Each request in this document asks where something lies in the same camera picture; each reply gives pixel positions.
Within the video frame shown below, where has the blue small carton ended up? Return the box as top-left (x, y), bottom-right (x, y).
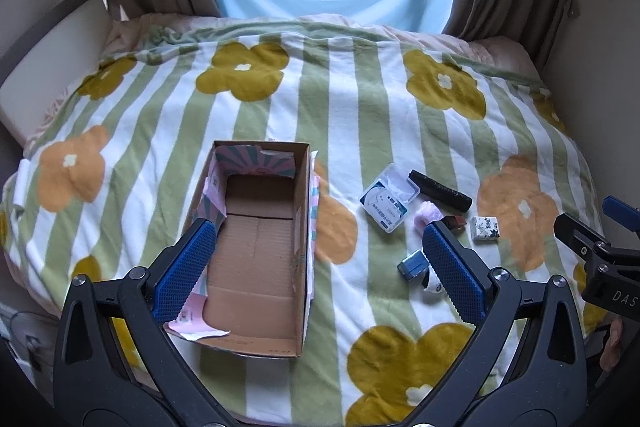
top-left (397, 249), bottom-right (430, 281)

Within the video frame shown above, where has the open cardboard box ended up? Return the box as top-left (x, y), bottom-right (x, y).
top-left (166, 141), bottom-right (319, 359)

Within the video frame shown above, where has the black bag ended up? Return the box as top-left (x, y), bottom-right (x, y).
top-left (408, 170), bottom-right (473, 213)

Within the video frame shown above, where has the person's right hand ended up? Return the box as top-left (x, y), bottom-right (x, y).
top-left (600, 317), bottom-right (624, 373)

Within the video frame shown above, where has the dental floss labelled box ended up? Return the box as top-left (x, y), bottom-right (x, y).
top-left (360, 181), bottom-right (408, 233)

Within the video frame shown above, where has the white headboard cushion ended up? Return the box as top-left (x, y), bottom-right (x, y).
top-left (1, 0), bottom-right (112, 145)

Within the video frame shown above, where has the floral striped blanket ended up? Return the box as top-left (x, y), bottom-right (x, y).
top-left (1, 31), bottom-right (601, 426)

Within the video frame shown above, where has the small white floral box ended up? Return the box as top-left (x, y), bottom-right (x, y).
top-left (471, 216), bottom-right (500, 242)

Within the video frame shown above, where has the clear floss pick box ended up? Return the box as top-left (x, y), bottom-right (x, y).
top-left (376, 162), bottom-right (420, 204)

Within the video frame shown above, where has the red black lipstick tube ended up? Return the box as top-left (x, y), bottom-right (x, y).
top-left (442, 215), bottom-right (466, 233)

